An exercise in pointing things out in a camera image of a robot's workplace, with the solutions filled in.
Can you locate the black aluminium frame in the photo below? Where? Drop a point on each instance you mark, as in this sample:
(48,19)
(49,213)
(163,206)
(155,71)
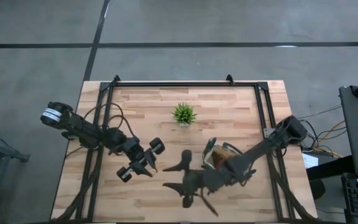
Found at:
(182,84)

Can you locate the grey metal base plate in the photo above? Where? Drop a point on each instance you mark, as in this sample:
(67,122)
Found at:
(269,132)

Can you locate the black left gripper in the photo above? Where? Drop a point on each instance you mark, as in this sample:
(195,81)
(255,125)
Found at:
(138,154)

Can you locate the black desk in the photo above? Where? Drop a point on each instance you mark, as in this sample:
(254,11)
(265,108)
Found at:
(328,169)

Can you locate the patterned canvas gardening bag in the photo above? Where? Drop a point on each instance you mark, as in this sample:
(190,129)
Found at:
(222,152)

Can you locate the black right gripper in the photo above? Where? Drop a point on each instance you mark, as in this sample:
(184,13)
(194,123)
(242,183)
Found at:
(200,180)

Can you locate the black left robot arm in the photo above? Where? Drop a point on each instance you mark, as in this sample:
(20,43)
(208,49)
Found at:
(89,132)

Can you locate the small green potted plant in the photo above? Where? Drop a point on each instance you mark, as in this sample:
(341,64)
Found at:
(184,114)

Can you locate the white paper sheet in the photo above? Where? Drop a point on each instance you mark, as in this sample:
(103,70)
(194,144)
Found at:
(309,160)

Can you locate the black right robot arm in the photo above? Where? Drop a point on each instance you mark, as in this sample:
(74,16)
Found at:
(259,149)

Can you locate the grey metal stand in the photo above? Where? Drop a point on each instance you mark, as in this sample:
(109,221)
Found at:
(11,154)

